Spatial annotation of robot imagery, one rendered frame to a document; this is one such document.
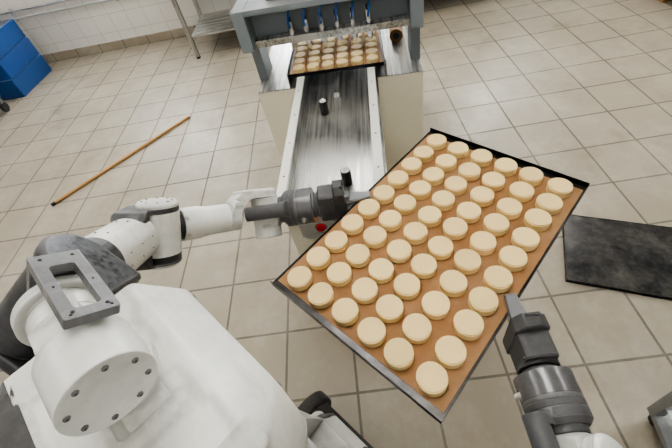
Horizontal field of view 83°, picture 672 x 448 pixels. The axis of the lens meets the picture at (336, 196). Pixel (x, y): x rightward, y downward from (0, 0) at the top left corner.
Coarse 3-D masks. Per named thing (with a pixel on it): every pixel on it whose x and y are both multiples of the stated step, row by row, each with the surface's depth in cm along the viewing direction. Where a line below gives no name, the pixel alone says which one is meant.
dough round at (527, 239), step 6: (522, 228) 77; (528, 228) 77; (516, 234) 76; (522, 234) 76; (528, 234) 76; (534, 234) 76; (516, 240) 75; (522, 240) 75; (528, 240) 75; (534, 240) 75; (516, 246) 76; (522, 246) 75; (528, 246) 74; (534, 246) 74
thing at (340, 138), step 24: (312, 96) 158; (360, 96) 153; (312, 120) 146; (336, 120) 144; (360, 120) 141; (312, 144) 136; (336, 144) 134; (360, 144) 132; (312, 168) 127; (336, 168) 125; (360, 168) 123; (384, 168) 122; (312, 240) 130
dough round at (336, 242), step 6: (330, 234) 84; (336, 234) 83; (342, 234) 83; (330, 240) 83; (336, 240) 82; (342, 240) 82; (330, 246) 81; (336, 246) 81; (342, 246) 81; (336, 252) 82
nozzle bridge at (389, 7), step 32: (256, 0) 149; (288, 0) 143; (320, 0) 139; (384, 0) 147; (416, 0) 139; (256, 32) 157; (288, 32) 156; (320, 32) 151; (352, 32) 151; (416, 32) 157; (256, 64) 169
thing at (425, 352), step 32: (544, 192) 85; (576, 192) 84; (480, 224) 82; (512, 224) 80; (384, 256) 80; (480, 256) 76; (288, 288) 78; (384, 288) 75; (512, 288) 71; (448, 320) 68; (416, 352) 66; (480, 352) 64; (416, 384) 62; (448, 384) 61
